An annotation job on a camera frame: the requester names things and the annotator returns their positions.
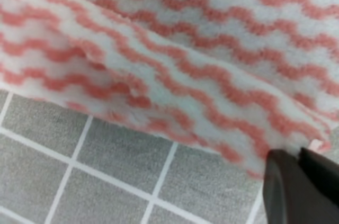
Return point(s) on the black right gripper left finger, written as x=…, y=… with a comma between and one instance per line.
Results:
x=290, y=197

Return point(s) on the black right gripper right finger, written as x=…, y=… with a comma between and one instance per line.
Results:
x=322, y=172

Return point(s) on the pink white wavy striped towel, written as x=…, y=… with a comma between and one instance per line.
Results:
x=240, y=77

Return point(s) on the grey grid tablecloth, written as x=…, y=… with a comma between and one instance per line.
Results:
x=60, y=166

